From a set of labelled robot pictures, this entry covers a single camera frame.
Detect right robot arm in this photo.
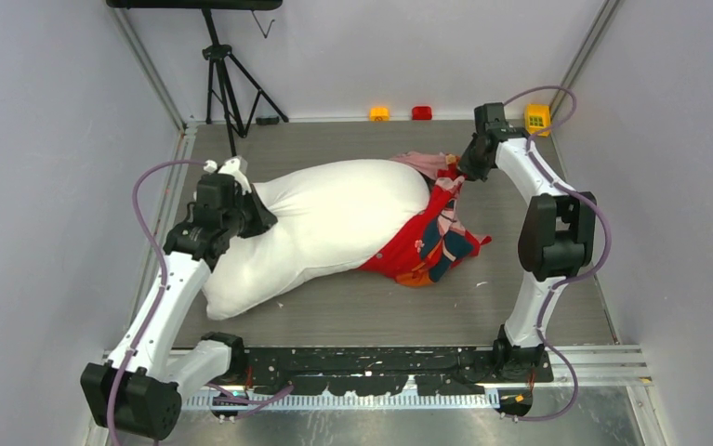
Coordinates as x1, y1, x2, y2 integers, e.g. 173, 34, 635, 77
458, 102, 596, 382

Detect yellow green toy block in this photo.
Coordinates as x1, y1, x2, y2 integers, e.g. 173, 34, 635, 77
523, 103, 551, 138

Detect pink printed pillowcase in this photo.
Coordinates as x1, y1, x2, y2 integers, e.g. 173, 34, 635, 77
359, 151, 492, 287

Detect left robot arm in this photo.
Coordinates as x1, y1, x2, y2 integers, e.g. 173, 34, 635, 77
80, 173, 277, 442

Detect white pillow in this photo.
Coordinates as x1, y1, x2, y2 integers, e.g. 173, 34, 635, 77
203, 159, 430, 321

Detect red toy block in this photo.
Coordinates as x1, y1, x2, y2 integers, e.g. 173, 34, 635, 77
411, 105, 433, 121

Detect small yellow toy block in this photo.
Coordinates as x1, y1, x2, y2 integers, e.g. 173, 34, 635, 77
368, 106, 390, 122

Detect black overhead bar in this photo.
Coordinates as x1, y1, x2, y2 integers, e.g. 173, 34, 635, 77
105, 0, 283, 11

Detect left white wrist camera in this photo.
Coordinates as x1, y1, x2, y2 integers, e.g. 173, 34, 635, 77
203, 155, 253, 194

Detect black tripod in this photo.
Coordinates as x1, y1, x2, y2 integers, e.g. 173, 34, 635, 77
201, 9, 289, 157

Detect small black floor object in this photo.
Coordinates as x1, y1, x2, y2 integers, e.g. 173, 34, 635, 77
255, 115, 281, 126

